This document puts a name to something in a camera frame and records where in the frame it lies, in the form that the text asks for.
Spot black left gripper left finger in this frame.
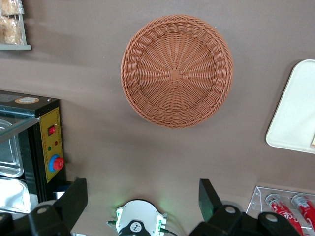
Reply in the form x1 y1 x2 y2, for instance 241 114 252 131
0 177 89 236

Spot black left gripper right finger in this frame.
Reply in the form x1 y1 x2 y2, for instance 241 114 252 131
189 178 303 236

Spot beige plastic tray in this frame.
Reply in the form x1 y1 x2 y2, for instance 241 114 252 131
265 59 315 155

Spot round brown wicker basket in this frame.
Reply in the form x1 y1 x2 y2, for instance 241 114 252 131
120 14 235 129

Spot clear acrylic bottle rack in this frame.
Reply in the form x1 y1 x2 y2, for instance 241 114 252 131
245 185 315 236

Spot stainless steel pan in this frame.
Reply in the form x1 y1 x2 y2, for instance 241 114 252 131
0 118 26 178
0 175 32 214

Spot black food warmer cabinet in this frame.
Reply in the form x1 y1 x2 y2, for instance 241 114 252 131
0 89 67 215

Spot red cola bottle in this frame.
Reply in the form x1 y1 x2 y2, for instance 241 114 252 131
265 193 304 236
291 193 315 228

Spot clear bag of snacks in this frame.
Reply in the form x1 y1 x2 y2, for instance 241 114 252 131
0 0 25 16
0 15 22 46

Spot grey wire rack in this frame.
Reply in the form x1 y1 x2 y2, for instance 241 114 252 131
0 0 32 51

